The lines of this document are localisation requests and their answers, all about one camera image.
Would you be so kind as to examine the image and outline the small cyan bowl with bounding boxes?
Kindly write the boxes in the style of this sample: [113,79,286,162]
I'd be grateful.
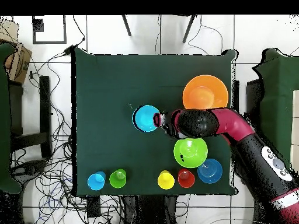
[132,104,162,133]

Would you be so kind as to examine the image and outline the large green bowl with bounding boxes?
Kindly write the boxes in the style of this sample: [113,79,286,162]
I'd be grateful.
[173,137,209,169]

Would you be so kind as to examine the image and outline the green cup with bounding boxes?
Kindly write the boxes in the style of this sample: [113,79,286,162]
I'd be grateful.
[109,168,127,189]

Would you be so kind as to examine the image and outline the dark green tablecloth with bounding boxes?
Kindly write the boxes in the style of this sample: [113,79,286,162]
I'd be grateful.
[71,47,239,197]

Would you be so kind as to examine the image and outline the large orange bowl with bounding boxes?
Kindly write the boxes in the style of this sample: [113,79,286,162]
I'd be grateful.
[182,74,229,110]

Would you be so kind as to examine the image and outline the yellow cup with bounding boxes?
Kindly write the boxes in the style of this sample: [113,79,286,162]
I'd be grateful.
[157,170,175,190]

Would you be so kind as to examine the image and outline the red-orange cup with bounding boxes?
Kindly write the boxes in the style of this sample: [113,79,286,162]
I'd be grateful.
[177,168,196,189]

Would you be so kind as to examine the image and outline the large blue bowl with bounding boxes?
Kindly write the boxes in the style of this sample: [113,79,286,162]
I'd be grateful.
[197,158,223,184]

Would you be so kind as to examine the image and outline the blue cup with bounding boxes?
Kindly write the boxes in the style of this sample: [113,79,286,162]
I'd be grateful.
[86,171,106,191]

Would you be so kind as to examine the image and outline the black stand leg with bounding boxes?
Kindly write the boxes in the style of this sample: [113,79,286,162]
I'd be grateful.
[182,15,197,44]
[121,15,132,37]

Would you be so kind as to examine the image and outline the black power strip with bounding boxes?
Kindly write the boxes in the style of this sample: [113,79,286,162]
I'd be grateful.
[86,195,102,218]

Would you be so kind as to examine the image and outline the black power adapter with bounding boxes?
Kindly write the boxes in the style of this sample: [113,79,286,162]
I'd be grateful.
[63,44,75,56]

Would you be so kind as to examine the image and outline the green-clothed side table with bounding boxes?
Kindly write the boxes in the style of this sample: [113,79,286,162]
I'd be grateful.
[252,48,299,169]
[0,43,23,194]

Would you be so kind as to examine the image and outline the white boxes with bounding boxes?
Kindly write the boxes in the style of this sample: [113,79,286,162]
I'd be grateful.
[290,89,299,171]

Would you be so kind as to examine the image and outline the grey base with black knob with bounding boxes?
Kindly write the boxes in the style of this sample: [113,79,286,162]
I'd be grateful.
[10,159,47,178]

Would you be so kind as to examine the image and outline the cardboard box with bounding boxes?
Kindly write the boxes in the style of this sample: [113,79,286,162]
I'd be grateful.
[0,18,33,85]

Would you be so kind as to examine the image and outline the tangled black floor cables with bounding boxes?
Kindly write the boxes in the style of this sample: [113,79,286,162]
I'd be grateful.
[10,53,122,224]

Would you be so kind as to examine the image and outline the black square floor frame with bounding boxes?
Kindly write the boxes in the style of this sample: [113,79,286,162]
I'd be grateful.
[32,15,67,44]

